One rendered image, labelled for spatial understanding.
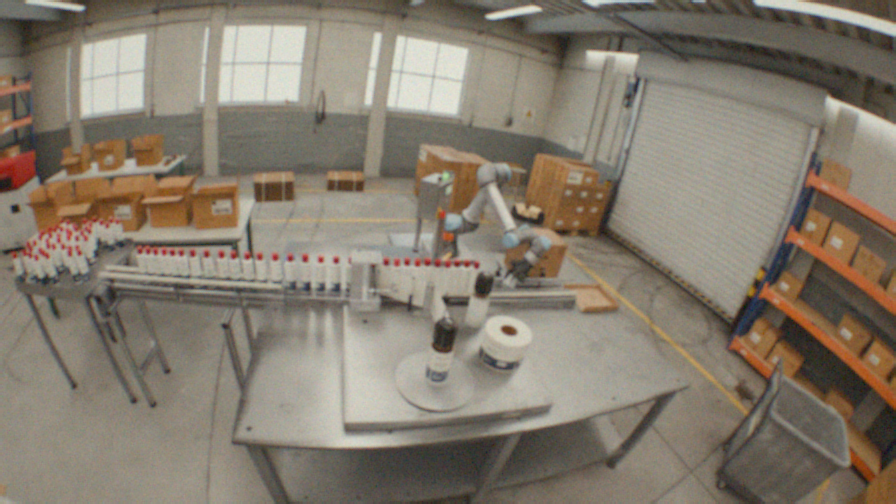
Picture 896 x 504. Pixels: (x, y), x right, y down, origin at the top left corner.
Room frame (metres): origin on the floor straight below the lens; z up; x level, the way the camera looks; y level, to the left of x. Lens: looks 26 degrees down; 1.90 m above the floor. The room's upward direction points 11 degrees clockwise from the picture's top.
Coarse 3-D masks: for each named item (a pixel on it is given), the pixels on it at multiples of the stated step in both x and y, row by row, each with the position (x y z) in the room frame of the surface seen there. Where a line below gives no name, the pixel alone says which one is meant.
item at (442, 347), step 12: (444, 324) 0.93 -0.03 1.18; (456, 324) 0.95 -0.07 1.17; (444, 336) 0.91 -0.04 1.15; (432, 348) 0.92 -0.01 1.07; (444, 348) 0.91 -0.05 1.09; (432, 360) 0.91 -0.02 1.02; (444, 360) 0.91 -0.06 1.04; (432, 372) 0.91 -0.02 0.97; (444, 372) 0.91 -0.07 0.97; (432, 384) 0.91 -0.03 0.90; (444, 384) 0.92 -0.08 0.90
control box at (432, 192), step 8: (432, 176) 1.64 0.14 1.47; (424, 184) 1.55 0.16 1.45; (432, 184) 1.53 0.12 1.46; (440, 184) 1.54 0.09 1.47; (424, 192) 1.54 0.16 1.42; (432, 192) 1.53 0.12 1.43; (440, 192) 1.53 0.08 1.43; (424, 200) 1.54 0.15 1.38; (432, 200) 1.53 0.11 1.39; (440, 200) 1.55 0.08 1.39; (424, 208) 1.54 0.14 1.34; (432, 208) 1.53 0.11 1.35; (440, 208) 1.56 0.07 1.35; (416, 216) 1.55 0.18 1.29; (424, 216) 1.54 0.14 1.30; (432, 216) 1.53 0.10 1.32
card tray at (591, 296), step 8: (568, 288) 1.97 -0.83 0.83; (576, 288) 1.99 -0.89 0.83; (584, 288) 2.01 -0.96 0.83; (592, 288) 2.03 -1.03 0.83; (600, 288) 2.01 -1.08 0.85; (576, 296) 1.88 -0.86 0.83; (584, 296) 1.90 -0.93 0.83; (592, 296) 1.91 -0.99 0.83; (600, 296) 1.93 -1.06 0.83; (608, 296) 1.92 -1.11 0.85; (576, 304) 1.79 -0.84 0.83; (584, 304) 1.80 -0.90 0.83; (592, 304) 1.81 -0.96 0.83; (600, 304) 1.83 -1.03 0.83; (608, 304) 1.84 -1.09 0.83; (616, 304) 1.83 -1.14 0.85
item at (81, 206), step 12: (84, 180) 1.63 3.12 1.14; (96, 180) 1.69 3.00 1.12; (84, 192) 1.60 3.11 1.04; (96, 192) 1.67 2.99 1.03; (72, 204) 1.46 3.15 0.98; (84, 204) 1.43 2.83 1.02; (96, 204) 1.53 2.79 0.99; (72, 216) 1.36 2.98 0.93; (84, 216) 1.43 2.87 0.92; (96, 216) 1.51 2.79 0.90
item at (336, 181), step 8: (328, 176) 5.50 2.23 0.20; (336, 176) 5.55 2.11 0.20; (344, 176) 5.63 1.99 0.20; (352, 176) 5.70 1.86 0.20; (360, 176) 5.78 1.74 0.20; (328, 184) 5.32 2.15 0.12; (336, 184) 5.36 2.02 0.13; (344, 184) 5.42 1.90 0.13; (352, 184) 5.48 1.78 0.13; (360, 184) 5.53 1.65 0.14
